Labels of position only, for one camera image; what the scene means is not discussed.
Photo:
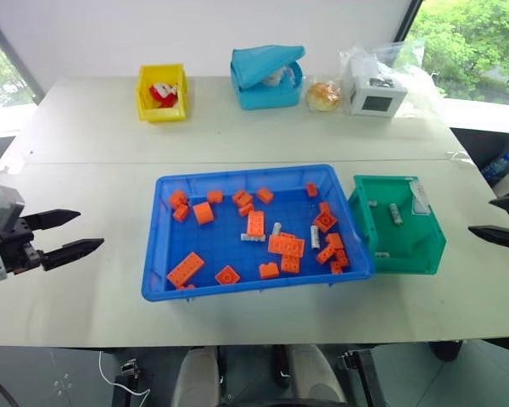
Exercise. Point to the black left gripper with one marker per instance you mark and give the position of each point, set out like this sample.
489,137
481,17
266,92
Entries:
15,250

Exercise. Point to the green plastic bin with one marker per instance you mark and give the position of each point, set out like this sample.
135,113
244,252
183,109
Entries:
411,246

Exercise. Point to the plastic water bottle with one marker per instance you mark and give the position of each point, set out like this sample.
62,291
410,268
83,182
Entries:
497,166

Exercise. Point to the small orange block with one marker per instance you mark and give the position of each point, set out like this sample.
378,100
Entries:
342,256
311,189
178,198
336,267
265,195
268,270
324,207
215,196
335,240
186,287
246,210
180,213

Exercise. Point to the black table foot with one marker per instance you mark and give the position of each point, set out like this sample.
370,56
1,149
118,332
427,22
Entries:
446,350

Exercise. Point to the long orange block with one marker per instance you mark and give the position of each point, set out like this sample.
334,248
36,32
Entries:
255,222
186,269

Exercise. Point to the clear plastic bag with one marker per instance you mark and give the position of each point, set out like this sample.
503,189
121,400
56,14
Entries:
420,85

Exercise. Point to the yellow plastic bin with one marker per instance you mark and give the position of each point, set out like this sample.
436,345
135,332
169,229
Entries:
144,106

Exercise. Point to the white cube device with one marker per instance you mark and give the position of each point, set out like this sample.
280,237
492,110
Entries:
375,99

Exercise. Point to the red and white parts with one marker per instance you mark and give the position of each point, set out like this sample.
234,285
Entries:
164,93

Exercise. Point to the blue plastic tray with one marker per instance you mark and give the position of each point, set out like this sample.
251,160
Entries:
233,292

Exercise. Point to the grey rounded robot leg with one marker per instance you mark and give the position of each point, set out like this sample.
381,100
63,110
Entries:
195,377
318,377

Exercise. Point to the orange plastic building brick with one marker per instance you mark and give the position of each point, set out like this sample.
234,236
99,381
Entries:
285,245

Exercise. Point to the bread roll in plastic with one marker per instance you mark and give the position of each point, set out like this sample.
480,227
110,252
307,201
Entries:
323,96

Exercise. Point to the light blue fabric case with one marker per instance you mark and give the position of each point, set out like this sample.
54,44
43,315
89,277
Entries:
258,68

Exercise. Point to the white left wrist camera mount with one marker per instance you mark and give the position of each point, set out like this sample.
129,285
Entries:
0,203

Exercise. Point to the black window frame post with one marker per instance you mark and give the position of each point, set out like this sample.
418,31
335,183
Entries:
411,21
12,55

